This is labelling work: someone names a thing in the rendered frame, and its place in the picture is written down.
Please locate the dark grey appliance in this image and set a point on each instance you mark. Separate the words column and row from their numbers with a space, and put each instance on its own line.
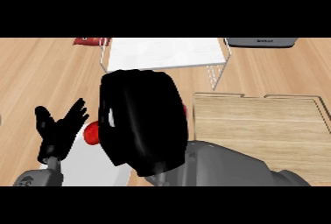
column 263, row 42

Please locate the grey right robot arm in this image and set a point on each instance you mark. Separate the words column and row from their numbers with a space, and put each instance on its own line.
column 232, row 169

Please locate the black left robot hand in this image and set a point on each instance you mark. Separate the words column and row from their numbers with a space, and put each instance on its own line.
column 57, row 131

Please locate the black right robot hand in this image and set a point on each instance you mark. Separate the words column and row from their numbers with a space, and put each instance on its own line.
column 142, row 122

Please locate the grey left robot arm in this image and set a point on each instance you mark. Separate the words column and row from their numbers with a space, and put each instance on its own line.
column 38, row 178

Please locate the pale wooden tray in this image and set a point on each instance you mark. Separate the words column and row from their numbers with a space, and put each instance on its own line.
column 258, row 128

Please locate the white plate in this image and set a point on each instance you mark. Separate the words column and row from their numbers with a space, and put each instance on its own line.
column 94, row 167

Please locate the red packet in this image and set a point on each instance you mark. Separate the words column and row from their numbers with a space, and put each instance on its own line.
column 90, row 40

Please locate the red can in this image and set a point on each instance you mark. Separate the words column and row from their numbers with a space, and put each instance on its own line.
column 185, row 110

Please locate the red round fruit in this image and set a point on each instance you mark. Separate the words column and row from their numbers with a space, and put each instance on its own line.
column 90, row 134

